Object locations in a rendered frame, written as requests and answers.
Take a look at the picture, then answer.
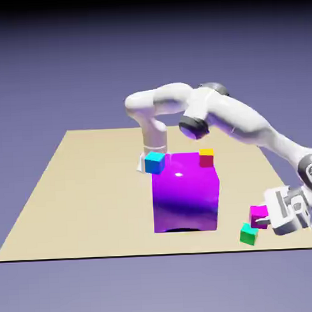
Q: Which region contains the small magenta cube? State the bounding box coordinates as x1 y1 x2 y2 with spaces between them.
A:
248 204 270 230

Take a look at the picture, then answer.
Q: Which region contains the large purple box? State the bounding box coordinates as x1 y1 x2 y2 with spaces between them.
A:
149 150 223 234

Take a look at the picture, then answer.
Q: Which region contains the small yellow cube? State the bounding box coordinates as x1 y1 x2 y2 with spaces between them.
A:
198 148 215 168

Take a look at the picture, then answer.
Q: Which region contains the small green cube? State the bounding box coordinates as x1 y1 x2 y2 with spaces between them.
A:
238 222 260 247

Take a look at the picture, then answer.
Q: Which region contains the small cyan cube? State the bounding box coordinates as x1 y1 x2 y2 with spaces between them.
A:
144 151 167 175

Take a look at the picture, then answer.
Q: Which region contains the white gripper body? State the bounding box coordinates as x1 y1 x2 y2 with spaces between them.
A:
264 185 310 237

